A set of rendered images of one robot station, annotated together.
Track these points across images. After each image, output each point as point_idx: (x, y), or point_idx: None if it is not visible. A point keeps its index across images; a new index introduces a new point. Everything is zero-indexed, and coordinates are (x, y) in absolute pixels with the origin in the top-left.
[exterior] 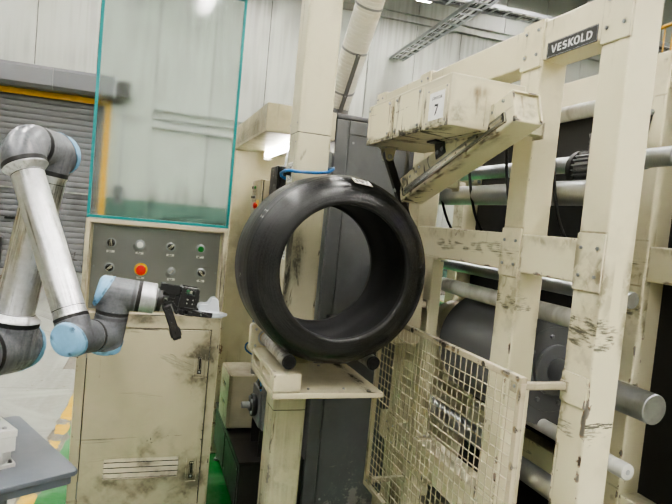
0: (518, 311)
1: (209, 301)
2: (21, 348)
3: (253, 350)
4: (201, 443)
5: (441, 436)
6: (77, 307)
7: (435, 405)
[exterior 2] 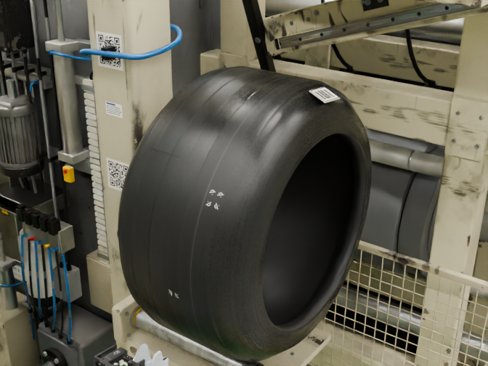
0: (478, 197)
1: (139, 354)
2: None
3: (129, 343)
4: None
5: (404, 356)
6: None
7: (387, 323)
